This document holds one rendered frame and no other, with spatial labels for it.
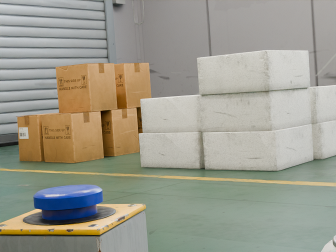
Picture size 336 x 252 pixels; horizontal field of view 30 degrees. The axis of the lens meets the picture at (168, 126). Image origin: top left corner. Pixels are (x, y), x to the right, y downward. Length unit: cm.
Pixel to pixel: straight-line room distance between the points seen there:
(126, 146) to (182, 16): 302
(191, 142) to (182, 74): 384
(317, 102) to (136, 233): 284
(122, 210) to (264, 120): 249
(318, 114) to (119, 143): 144
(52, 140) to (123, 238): 362
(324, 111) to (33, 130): 188
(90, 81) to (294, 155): 149
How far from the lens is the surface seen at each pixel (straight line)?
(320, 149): 320
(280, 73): 290
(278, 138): 284
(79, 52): 655
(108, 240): 34
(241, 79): 288
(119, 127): 408
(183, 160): 313
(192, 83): 681
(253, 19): 637
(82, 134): 386
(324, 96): 327
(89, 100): 391
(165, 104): 319
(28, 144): 421
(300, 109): 307
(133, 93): 422
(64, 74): 407
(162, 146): 320
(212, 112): 300
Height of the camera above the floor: 38
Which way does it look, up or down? 3 degrees down
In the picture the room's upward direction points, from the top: 4 degrees counter-clockwise
